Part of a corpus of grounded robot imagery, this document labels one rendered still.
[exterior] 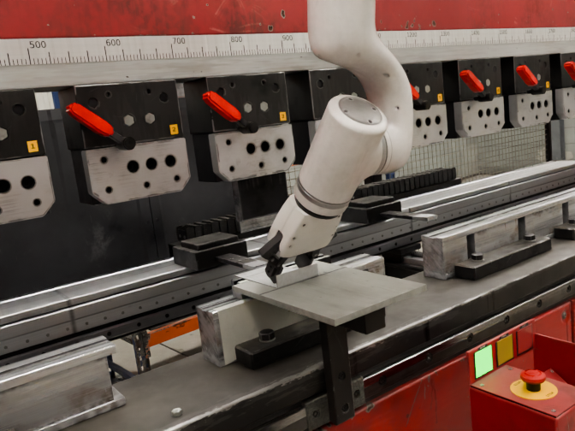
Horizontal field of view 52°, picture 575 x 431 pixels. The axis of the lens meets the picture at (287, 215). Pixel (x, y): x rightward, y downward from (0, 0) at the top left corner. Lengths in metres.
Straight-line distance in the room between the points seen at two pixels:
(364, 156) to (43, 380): 0.53
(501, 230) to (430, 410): 0.51
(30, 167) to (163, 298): 0.49
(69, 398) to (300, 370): 0.34
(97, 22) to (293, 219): 0.38
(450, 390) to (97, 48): 0.87
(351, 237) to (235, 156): 0.60
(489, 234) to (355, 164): 0.72
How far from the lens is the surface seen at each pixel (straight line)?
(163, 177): 0.88
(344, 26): 0.77
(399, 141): 0.84
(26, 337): 1.15
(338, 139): 0.76
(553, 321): 1.48
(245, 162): 0.95
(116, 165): 0.86
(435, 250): 1.33
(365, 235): 1.50
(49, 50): 0.85
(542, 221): 1.63
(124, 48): 0.88
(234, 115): 0.90
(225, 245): 1.20
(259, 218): 1.02
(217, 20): 0.96
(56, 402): 0.91
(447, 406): 1.22
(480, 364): 1.10
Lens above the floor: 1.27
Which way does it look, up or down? 10 degrees down
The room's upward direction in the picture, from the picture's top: 7 degrees counter-clockwise
